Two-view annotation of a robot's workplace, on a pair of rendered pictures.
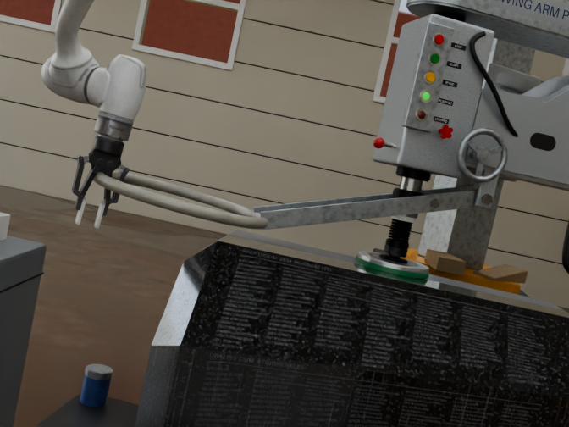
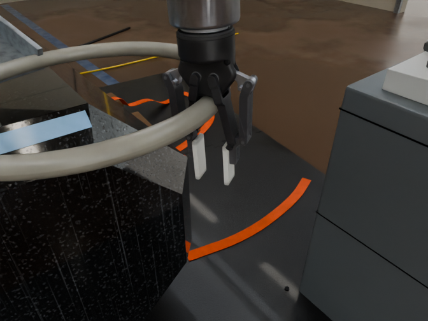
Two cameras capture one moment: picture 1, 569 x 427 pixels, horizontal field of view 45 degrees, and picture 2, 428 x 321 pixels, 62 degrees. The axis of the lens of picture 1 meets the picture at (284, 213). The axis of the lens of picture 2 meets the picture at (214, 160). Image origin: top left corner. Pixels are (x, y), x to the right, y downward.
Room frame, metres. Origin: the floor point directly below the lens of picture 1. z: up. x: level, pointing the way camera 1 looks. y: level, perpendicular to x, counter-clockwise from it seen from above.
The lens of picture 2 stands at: (2.05, 0.85, 1.14)
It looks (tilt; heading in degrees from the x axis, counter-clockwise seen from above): 36 degrees down; 231
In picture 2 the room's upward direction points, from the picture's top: straight up
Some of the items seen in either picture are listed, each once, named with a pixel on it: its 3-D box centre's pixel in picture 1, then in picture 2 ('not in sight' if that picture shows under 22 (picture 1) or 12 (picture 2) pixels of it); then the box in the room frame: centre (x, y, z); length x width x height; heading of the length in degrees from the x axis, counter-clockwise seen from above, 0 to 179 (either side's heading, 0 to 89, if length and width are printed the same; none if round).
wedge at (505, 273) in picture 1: (500, 272); not in sight; (2.56, -0.84, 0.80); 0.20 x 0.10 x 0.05; 129
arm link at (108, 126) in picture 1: (113, 127); (203, 2); (1.76, 0.48, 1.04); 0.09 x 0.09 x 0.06
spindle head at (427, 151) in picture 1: (454, 109); not in sight; (2.03, -0.42, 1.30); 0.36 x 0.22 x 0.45; 103
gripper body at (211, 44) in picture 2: (106, 155); (207, 61); (1.76, 0.48, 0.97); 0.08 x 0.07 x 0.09; 118
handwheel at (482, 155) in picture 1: (476, 154); not in sight; (1.93, -0.49, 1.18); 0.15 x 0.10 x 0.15; 103
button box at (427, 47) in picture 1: (428, 77); not in sight; (1.89, -0.30, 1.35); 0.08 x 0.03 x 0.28; 103
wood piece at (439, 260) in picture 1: (444, 262); not in sight; (2.50, -0.61, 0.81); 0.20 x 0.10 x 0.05; 1
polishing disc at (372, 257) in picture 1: (393, 261); not in sight; (2.01, -0.35, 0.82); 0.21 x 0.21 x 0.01
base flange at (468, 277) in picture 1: (448, 266); not in sight; (2.75, -0.69, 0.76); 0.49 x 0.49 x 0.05; 83
